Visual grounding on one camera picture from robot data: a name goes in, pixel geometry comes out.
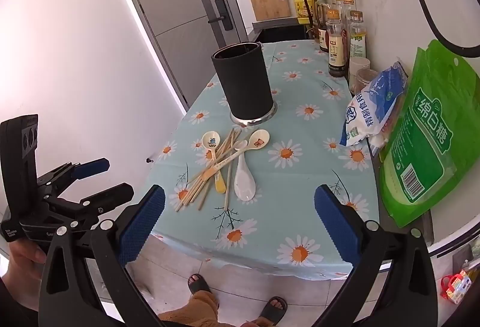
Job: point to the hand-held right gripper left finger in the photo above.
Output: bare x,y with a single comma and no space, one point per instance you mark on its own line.
144,224

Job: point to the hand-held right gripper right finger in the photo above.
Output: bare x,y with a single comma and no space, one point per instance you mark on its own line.
335,225

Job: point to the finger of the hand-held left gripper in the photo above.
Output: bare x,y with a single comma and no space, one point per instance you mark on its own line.
92,165
108,195

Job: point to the bundle of wooden chopsticks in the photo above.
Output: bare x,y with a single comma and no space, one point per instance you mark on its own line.
195,188

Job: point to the large white ceramic spoon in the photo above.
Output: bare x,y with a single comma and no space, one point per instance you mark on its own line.
244,180

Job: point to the small plain cream spoon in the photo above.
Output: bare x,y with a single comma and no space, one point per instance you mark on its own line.
240,145

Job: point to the black cylindrical utensil holder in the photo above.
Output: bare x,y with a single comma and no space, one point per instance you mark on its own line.
243,87

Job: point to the person's left hand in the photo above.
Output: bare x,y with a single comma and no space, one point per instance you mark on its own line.
22,255

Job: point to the person's left foot black sandal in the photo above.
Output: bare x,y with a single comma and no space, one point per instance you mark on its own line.
197,285

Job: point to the person's foot black sandal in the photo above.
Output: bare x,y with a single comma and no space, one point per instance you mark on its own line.
197,285
272,311

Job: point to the clear plastic food packet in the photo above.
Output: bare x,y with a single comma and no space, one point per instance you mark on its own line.
382,137

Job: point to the person's tan pants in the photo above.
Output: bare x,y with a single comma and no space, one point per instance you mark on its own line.
191,314

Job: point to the person's right foot black sandal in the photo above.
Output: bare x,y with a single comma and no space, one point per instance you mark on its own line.
272,311

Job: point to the daisy print blue tablecloth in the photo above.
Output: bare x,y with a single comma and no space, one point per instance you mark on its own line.
300,117

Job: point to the green sugar bag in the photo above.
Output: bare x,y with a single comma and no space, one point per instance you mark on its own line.
423,143

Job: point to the blue and white salt bag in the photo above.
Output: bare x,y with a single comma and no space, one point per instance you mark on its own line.
371,105

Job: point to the clear spice jar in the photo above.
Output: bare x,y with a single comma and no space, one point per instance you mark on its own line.
367,79
358,66

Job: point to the row of condiment bottles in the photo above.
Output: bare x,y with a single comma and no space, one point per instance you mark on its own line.
335,45

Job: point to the dark kitchen sink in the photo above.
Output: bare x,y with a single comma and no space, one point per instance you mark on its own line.
281,33

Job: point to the yellow detergent bottle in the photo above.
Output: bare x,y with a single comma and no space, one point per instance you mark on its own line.
300,6

